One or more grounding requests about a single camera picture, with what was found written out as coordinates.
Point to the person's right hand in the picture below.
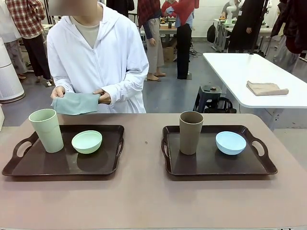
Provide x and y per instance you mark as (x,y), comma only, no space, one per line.
(58,93)

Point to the person's left hand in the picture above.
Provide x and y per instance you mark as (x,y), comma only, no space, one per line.
(105,98)

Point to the green cloth mat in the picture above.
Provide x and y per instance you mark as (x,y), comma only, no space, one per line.
(76,104)

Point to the tall light green cup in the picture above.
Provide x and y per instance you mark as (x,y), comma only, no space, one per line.
(49,134)

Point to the light green bowl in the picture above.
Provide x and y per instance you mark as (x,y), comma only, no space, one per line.
(86,143)

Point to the tall brown cup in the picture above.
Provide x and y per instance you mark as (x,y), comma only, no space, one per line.
(190,136)

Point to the light blue bowl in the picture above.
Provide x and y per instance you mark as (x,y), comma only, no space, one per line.
(230,143)

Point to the beige cloth mat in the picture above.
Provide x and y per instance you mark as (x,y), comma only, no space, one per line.
(265,89)

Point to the person's left forearm white sleeve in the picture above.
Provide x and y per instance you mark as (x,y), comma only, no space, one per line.
(127,87)

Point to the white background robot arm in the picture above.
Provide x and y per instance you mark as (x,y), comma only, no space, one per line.
(231,9)

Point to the person's right forearm white sleeve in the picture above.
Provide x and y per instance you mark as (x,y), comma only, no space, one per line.
(62,82)

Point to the person in white hoodie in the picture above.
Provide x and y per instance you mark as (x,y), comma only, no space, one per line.
(96,62)

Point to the bystander in dark red plaid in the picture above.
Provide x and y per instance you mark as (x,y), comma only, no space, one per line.
(153,48)

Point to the bystander in red plaid shirt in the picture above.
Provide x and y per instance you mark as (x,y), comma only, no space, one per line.
(28,21)

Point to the cardboard box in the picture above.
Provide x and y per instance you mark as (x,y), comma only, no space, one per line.
(169,54)

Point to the figure in black top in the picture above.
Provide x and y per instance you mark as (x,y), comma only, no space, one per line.
(120,7)

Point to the bystander in red top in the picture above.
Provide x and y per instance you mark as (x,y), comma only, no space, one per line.
(183,43)

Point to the dark plastic stool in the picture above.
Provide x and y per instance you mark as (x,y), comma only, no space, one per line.
(207,95)

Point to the black backpack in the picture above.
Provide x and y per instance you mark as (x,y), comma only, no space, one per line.
(225,105)

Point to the black hanging bag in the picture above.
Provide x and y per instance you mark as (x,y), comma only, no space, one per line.
(212,33)

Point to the white rounded table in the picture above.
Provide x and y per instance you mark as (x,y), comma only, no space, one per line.
(254,72)

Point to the bystander in black coat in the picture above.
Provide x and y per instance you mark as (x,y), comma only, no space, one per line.
(244,26)

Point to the hanging dark clothing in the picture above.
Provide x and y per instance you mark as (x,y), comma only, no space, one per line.
(291,28)

